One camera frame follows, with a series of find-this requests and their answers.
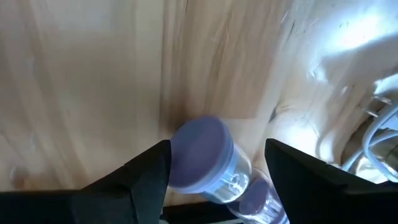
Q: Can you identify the white power adapter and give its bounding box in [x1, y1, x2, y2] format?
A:
[360, 73, 398, 118]

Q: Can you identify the white cable bundle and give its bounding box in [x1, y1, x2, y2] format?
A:
[340, 102, 398, 184]

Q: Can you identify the pale lavender cap hourglass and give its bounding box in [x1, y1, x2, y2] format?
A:
[167, 115, 290, 224]

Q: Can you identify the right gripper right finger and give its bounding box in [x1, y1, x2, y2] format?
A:
[264, 138, 398, 224]

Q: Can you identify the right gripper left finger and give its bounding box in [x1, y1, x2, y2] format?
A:
[0, 139, 173, 224]

